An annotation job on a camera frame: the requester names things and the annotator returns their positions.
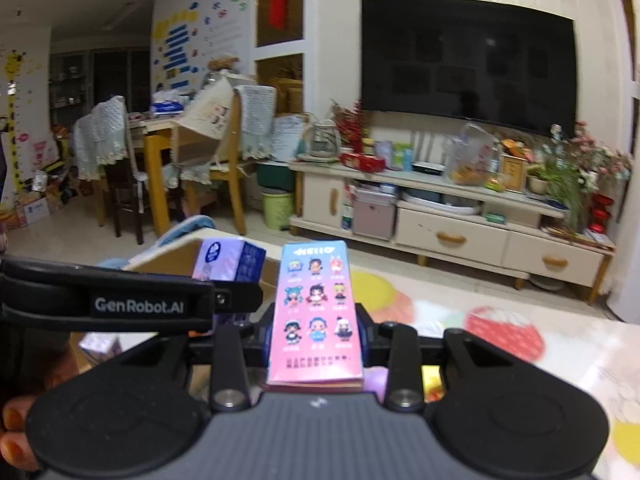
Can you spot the pink storage case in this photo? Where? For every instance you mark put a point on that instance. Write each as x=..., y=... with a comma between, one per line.
x=374, y=217

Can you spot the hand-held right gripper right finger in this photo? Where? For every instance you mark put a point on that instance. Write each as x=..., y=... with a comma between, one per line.
x=367, y=340

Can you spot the white round basin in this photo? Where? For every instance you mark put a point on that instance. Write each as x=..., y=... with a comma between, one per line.
x=440, y=200

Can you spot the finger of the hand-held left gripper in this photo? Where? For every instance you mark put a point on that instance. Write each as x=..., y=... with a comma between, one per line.
x=240, y=296

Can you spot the white standing air conditioner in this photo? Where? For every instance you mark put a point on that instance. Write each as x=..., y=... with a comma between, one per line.
x=627, y=260

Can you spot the person's left hand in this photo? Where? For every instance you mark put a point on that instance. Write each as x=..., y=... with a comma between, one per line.
x=15, y=430

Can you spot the pink artificial flowers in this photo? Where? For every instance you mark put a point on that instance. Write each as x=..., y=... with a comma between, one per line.
x=600, y=155

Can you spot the white round floor object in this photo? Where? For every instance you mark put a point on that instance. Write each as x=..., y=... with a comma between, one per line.
x=548, y=283

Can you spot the small green box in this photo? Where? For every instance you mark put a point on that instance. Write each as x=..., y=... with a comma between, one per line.
x=495, y=218

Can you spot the framed certificate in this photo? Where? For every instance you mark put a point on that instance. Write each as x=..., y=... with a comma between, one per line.
x=514, y=172

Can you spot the white printed paper bag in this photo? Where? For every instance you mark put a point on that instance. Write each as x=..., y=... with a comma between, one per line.
x=287, y=135

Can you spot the yellow wooden chair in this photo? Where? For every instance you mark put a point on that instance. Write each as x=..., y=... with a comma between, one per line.
x=235, y=180

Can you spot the pink cartoon figure box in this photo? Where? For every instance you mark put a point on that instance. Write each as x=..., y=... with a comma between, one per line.
x=315, y=310

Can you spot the white antenna router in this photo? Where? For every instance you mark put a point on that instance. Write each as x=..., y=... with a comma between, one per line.
x=427, y=167

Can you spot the pale chair cover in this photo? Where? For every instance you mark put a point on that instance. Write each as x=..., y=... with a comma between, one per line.
x=112, y=127
x=86, y=150

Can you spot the cream television cabinet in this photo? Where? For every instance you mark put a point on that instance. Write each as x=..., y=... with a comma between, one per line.
x=450, y=237

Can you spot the clear plastic bag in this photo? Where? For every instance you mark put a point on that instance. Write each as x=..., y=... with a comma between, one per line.
x=470, y=160

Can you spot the blue white plastic packet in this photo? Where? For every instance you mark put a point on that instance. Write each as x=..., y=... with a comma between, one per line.
x=167, y=107

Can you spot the colourful wall poster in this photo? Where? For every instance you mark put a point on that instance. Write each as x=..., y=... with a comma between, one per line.
x=175, y=45

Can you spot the green potted plant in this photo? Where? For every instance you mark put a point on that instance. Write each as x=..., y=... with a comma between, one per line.
x=565, y=180

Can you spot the glass jar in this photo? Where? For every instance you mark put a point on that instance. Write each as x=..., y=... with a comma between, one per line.
x=222, y=72

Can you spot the red snack box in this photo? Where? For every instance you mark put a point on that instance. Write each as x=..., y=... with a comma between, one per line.
x=362, y=161

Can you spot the red vase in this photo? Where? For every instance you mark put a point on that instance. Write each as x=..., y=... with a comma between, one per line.
x=601, y=210

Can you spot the dark green storage box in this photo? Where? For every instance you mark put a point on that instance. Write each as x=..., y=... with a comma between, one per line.
x=274, y=176

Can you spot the dark wooden chair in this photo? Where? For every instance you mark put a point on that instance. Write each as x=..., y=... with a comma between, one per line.
x=125, y=195

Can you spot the small silver tin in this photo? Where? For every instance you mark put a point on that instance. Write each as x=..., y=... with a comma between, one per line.
x=382, y=152

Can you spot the red berry bouquet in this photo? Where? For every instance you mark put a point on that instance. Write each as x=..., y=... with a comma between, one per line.
x=350, y=122

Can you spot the giraffe height chart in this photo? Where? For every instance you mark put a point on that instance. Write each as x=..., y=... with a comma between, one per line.
x=12, y=110

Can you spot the white cardboard carton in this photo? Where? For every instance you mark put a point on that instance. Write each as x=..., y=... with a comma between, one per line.
x=35, y=210

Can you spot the cartoon bear tissue pack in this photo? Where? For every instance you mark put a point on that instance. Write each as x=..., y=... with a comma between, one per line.
x=225, y=260

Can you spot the blue white carton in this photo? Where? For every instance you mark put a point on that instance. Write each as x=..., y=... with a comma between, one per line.
x=347, y=216

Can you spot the light green trash bin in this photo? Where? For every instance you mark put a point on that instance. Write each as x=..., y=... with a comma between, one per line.
x=278, y=210

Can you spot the green white carton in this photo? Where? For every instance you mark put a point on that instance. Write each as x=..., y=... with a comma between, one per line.
x=402, y=156

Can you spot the green printed cardboard box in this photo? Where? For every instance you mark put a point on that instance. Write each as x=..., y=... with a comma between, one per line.
x=165, y=257

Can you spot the glass teapot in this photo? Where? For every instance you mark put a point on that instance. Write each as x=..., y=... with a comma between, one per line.
x=322, y=140

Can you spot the black flat television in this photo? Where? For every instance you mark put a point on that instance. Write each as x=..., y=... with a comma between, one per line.
x=465, y=60

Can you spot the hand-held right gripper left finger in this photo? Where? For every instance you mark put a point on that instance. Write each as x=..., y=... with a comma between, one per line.
x=235, y=350

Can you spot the cream tote bag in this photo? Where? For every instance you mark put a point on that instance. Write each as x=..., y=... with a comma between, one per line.
x=210, y=105

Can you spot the floral printed tablecloth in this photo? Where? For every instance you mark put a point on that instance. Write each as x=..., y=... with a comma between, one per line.
x=500, y=310

